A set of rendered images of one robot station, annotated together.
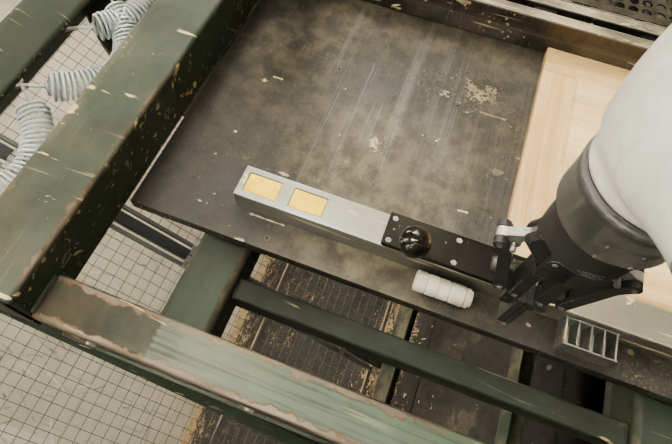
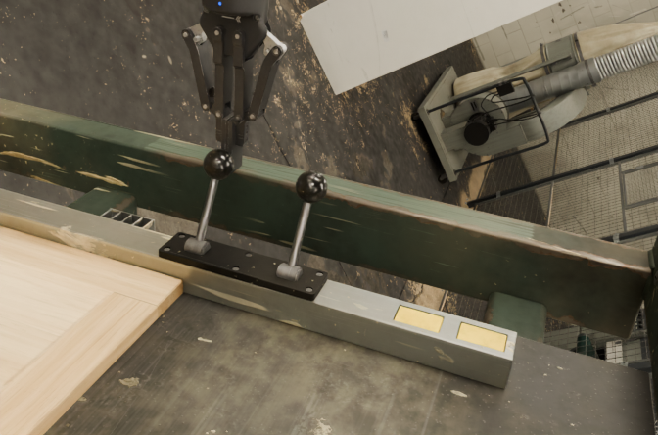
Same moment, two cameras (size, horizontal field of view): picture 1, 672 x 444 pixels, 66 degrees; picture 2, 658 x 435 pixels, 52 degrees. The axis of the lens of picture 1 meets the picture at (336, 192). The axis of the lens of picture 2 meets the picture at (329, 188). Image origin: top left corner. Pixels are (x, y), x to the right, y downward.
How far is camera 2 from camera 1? 97 cm
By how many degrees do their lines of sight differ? 93
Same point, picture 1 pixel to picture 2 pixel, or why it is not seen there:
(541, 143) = (38, 395)
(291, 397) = (404, 201)
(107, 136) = not seen: outside the picture
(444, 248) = (256, 264)
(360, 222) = (351, 297)
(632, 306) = (68, 224)
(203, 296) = (509, 316)
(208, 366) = (477, 217)
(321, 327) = not seen: hidden behind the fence
